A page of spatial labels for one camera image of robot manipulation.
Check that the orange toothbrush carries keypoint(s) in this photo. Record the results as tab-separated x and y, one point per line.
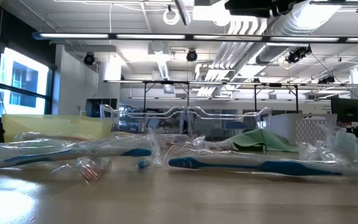
92	175
179	140

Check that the blue toothbrush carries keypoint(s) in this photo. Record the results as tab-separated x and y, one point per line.
275	168
135	152
143	164
183	14

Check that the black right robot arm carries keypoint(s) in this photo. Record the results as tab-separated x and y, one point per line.
247	7

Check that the clear plastic bin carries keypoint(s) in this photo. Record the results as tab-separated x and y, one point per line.
141	124
228	124

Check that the overhead LED light bar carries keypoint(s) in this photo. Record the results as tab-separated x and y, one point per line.
151	36

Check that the green cloth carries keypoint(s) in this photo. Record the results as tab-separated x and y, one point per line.
266	140

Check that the white perforated plastic basket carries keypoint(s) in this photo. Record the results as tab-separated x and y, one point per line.
291	127

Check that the yellow plastic bin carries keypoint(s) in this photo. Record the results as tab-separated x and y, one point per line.
57	127

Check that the black computer monitor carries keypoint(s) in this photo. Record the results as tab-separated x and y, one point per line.
346	109

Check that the black background workstation frame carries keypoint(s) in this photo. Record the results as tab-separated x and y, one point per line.
187	93

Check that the black ceiling camera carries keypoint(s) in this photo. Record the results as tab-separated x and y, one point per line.
295	56
191	56
89	58

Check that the black wall display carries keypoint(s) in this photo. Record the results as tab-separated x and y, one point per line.
93	107

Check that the window with dark frame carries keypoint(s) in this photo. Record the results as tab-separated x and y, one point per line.
23	93

